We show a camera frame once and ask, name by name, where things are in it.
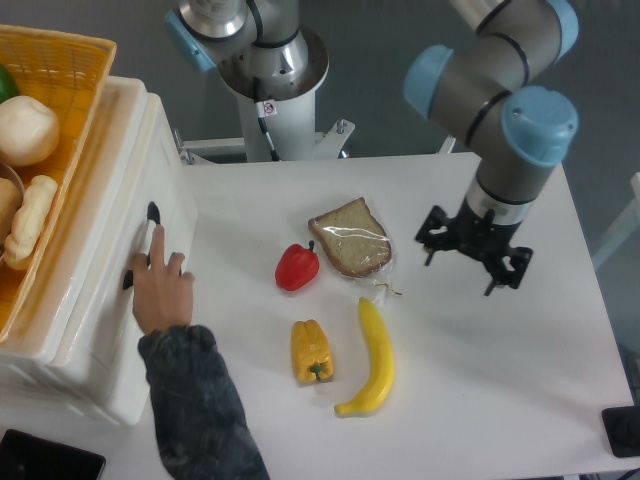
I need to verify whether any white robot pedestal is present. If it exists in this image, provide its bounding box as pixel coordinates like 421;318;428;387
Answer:
173;92;355;165

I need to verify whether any grey sleeved forearm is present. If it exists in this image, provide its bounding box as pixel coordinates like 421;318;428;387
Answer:
138;325;269;479

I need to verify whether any yellow banana toy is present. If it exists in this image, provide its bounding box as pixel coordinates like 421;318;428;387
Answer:
334;297;395;417

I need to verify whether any person's hand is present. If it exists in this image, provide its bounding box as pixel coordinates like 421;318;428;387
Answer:
132;225;195;335

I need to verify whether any black device bottom left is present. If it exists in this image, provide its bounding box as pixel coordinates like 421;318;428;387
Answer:
1;429;106;480

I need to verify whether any pale peanut shaped bread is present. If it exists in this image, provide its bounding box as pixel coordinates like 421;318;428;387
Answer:
4;175;58;271

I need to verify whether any white drawer cabinet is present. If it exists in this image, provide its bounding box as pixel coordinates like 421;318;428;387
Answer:
1;77;198;425

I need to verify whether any black device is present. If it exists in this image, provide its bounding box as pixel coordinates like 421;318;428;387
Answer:
601;406;639;458
1;429;106;480

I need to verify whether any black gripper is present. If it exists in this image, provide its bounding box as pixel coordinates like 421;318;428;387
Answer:
415;200;533;296

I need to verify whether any red bell pepper toy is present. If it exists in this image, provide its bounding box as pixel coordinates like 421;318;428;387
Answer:
274;240;320;292

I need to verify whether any orange plastic basket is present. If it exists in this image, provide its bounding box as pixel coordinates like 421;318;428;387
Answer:
1;25;117;342

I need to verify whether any black device bottom right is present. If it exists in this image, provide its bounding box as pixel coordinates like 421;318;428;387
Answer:
601;406;639;458

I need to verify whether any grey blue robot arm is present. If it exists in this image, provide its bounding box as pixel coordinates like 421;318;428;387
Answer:
165;1;579;288

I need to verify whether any round white bun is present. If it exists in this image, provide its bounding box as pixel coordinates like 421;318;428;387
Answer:
1;95;60;167

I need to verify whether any wrapped bread slice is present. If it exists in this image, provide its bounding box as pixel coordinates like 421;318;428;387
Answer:
307;197;402;302

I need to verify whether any green pepper toy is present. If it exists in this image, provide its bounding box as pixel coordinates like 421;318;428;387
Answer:
0;64;20;103

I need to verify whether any brown bread roll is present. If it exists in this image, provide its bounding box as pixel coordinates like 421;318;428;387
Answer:
0;178;23;244

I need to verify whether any yellow bell pepper toy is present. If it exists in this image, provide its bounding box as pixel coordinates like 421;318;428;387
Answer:
290;319;334;384

